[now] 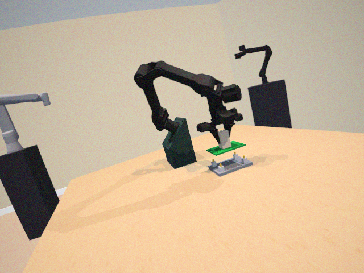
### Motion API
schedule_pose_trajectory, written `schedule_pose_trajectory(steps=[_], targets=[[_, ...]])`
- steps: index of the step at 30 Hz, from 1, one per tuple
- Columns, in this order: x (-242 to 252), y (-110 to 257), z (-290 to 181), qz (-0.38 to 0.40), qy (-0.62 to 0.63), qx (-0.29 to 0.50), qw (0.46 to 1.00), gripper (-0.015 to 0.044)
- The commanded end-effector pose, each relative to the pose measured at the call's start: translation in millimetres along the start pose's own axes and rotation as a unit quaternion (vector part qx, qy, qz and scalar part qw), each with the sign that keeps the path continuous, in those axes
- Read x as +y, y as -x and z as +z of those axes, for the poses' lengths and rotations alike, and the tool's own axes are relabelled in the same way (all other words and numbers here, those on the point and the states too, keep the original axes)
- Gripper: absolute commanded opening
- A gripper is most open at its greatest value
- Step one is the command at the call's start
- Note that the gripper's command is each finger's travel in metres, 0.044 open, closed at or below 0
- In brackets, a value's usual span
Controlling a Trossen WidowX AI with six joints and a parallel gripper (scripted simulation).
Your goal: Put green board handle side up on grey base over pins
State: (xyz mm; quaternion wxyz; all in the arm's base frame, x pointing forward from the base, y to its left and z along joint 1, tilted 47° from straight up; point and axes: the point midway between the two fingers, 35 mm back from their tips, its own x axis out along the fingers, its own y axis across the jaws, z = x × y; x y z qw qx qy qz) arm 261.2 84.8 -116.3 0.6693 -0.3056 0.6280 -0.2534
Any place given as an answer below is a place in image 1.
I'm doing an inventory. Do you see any green board with grey handle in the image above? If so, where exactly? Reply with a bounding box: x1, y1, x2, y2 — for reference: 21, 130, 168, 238
206, 129, 246, 156

